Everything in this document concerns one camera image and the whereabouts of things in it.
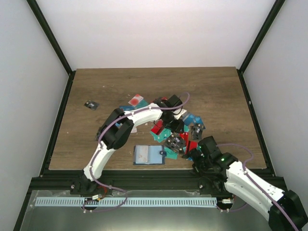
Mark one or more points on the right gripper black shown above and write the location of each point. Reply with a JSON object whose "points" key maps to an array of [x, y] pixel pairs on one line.
{"points": [[193, 154]]}

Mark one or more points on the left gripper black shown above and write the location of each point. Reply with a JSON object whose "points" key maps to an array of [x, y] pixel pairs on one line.
{"points": [[176, 127]]}

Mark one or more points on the white card orange logo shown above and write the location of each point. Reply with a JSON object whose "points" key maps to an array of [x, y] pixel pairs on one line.
{"points": [[141, 153]]}

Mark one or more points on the blue leather card holder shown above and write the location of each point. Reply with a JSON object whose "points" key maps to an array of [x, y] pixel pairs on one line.
{"points": [[156, 155]]}

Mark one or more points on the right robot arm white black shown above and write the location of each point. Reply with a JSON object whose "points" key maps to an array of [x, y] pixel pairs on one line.
{"points": [[283, 210]]}

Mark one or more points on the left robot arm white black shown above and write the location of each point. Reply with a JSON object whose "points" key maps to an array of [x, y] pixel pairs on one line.
{"points": [[114, 133]]}

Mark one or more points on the red card back stripe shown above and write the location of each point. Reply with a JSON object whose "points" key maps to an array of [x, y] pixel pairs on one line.
{"points": [[158, 127]]}

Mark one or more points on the teal card under red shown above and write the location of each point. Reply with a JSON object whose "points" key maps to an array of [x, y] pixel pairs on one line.
{"points": [[163, 135]]}

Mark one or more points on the blue card right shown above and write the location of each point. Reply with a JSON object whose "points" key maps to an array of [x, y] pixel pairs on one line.
{"points": [[191, 118]]}

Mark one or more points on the black VIP card centre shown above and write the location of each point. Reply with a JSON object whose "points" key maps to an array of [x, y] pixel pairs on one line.
{"points": [[175, 143]]}

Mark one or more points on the black vip card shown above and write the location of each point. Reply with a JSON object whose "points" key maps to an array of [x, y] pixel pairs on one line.
{"points": [[197, 131], [175, 143]]}

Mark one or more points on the black VIP card right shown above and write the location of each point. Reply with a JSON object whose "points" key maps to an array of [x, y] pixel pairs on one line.
{"points": [[197, 131]]}

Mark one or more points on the teal chip card large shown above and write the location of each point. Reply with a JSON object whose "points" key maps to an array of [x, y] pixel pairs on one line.
{"points": [[170, 153]]}

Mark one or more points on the white card red circle top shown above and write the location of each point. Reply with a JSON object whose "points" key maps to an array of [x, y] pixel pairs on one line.
{"points": [[135, 100]]}

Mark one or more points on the black card far left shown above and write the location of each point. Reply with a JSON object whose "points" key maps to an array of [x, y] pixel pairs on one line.
{"points": [[91, 105]]}

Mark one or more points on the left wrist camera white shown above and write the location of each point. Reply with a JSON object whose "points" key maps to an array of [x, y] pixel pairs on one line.
{"points": [[179, 112]]}

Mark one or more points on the light blue slotted cable duct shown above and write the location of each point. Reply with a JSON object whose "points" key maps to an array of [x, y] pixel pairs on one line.
{"points": [[129, 202]]}

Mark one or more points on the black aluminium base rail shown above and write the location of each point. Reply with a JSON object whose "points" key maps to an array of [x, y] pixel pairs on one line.
{"points": [[130, 180]]}

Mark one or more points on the right black frame post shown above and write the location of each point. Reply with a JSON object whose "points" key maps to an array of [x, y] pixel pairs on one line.
{"points": [[261, 34]]}

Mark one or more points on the black frame post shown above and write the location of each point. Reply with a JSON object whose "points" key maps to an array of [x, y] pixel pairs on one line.
{"points": [[34, 6], [261, 34]]}

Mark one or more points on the left black frame post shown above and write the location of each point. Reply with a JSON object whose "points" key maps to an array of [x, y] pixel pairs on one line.
{"points": [[34, 6]]}

